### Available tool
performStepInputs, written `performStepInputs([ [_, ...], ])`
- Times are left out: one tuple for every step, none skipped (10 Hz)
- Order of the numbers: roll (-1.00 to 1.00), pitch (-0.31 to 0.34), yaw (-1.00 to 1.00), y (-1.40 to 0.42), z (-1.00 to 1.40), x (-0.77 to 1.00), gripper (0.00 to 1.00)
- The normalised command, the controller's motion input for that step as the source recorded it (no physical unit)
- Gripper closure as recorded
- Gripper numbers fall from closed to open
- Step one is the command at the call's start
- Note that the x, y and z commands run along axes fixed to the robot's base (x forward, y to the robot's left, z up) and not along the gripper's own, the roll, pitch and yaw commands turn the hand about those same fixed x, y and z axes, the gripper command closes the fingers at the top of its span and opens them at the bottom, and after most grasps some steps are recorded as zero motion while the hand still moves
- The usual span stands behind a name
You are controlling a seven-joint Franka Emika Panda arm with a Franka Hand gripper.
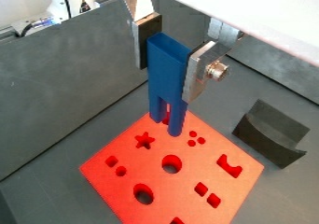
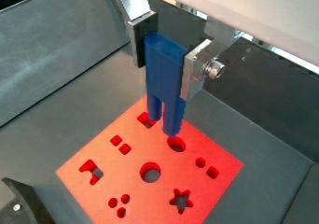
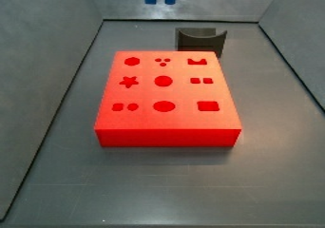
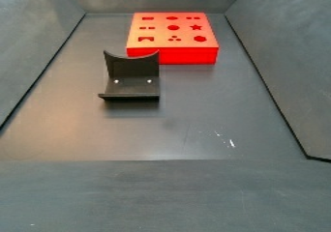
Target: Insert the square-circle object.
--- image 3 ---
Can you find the red shape-sorting block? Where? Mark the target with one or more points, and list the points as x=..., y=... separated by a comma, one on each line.
x=166, y=99

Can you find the dark grey curved holder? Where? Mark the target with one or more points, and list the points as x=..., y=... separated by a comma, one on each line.
x=199, y=39

